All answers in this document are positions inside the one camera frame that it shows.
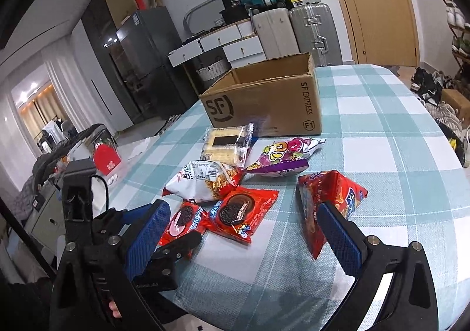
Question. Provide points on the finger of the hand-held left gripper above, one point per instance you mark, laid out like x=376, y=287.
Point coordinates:
x=136, y=214
x=165, y=261

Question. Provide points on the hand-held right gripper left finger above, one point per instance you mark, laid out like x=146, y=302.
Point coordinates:
x=147, y=239

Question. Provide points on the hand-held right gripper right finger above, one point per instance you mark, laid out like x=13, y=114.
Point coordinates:
x=339, y=235

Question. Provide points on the red cookie packet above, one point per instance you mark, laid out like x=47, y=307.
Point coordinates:
x=238, y=213
x=181, y=221

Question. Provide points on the large red snack bag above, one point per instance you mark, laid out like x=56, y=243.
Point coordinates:
x=330, y=187

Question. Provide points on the white noodle snack bag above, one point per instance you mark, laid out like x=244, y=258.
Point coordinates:
x=205, y=180

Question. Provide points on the purple candy bag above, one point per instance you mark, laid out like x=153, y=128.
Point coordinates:
x=282, y=156

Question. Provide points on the clear cracker packet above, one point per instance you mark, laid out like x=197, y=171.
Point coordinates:
x=226, y=145

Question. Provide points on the brown cardboard box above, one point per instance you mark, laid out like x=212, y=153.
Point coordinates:
x=257, y=96

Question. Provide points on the person's left hand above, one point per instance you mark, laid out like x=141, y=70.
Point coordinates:
x=114, y=310

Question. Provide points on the grey drawer cabinet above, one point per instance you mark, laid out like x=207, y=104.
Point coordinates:
x=46, y=221

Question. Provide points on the red gift bag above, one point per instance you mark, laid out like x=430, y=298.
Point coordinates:
x=107, y=161

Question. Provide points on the white paper sheet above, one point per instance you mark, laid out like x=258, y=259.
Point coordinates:
x=141, y=147

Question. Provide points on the clothes rack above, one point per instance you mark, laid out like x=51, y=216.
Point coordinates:
x=55, y=131

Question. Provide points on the dark grey refrigerator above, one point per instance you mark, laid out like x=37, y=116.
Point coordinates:
x=154, y=66

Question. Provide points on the tall black cabinet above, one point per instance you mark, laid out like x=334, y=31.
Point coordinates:
x=99, y=33

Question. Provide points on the woven basket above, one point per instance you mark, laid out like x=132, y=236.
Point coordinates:
x=213, y=70

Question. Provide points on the pile of shoes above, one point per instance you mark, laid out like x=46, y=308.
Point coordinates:
x=433, y=96

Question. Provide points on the small cardboard box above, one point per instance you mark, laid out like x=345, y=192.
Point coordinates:
x=457, y=101

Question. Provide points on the white drawer cabinet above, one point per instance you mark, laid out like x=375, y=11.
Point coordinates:
x=242, y=50

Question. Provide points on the tall cardboard carton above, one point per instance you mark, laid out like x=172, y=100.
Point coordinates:
x=117, y=0

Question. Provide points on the small red bag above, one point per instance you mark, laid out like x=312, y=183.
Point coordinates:
x=139, y=0

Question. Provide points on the silver suitcase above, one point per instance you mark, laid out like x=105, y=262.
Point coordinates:
x=312, y=28

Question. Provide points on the beige suitcase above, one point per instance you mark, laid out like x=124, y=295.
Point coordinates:
x=271, y=30

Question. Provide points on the black bag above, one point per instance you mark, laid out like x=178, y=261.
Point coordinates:
x=235, y=4

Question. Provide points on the wooden door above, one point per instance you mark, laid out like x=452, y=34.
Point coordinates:
x=378, y=4

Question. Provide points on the grey oval frame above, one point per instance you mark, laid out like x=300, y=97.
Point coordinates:
x=192, y=13

